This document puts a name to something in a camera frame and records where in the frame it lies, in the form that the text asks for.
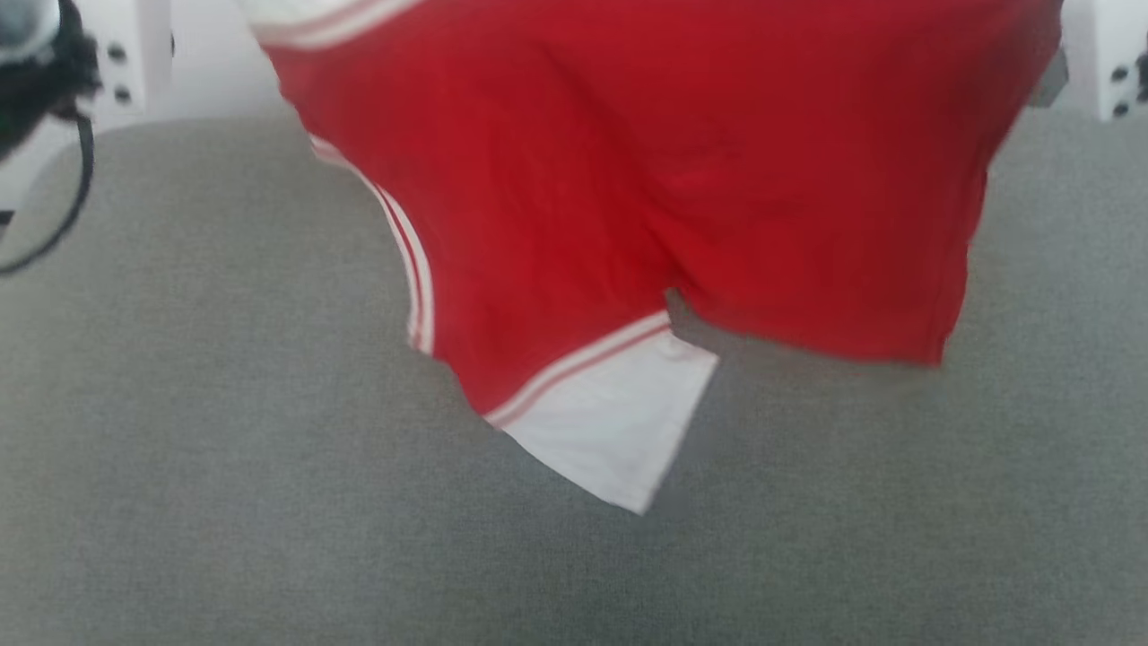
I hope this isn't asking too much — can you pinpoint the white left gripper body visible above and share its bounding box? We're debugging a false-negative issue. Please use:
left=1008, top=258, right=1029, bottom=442
left=85, top=0, right=173, bottom=122

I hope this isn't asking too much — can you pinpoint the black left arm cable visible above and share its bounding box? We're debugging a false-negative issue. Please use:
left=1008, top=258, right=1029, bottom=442
left=0, top=112, right=97, bottom=275

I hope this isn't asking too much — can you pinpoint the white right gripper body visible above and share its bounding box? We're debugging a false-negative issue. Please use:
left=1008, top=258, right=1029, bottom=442
left=1090, top=0, right=1148, bottom=122

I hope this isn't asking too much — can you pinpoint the red garment with white trim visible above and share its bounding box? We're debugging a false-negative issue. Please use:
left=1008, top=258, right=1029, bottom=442
left=235, top=0, right=1064, bottom=517

